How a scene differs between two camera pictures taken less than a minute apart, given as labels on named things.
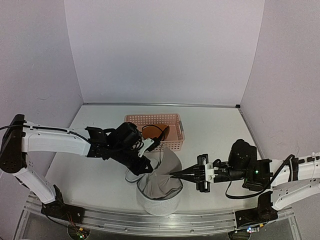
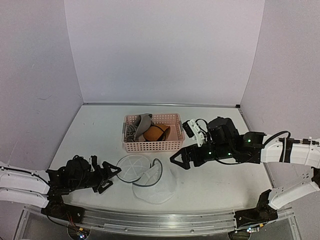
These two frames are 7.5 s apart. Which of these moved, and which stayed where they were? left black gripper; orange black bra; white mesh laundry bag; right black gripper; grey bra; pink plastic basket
Moved: grey bra; white mesh laundry bag; right black gripper; left black gripper
Stayed: orange black bra; pink plastic basket
